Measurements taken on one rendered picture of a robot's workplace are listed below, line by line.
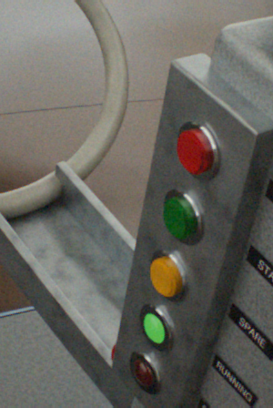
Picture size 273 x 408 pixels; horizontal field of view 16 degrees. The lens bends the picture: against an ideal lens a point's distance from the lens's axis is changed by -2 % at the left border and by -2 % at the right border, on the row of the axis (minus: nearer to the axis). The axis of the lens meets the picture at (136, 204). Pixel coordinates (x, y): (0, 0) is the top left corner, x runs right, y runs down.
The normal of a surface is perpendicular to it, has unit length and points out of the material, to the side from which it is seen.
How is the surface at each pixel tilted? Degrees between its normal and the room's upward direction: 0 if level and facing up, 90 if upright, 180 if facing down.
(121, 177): 0
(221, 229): 90
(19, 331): 0
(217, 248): 90
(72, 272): 2
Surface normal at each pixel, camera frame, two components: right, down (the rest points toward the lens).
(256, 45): -0.18, -0.59
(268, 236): -0.81, 0.29
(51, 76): 0.14, -0.76
